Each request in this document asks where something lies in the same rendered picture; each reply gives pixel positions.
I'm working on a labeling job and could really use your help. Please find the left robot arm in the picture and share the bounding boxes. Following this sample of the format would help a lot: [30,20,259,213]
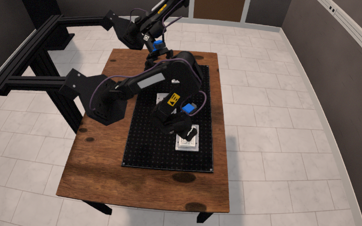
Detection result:
[123,0,190,45]

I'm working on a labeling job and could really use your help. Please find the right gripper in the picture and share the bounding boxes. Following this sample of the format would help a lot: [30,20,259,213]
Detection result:
[174,104,198,142]

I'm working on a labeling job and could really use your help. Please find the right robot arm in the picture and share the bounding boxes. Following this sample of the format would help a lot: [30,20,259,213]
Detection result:
[93,51,204,134]

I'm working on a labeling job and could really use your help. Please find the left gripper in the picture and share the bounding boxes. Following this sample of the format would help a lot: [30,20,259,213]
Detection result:
[145,40,173,68]

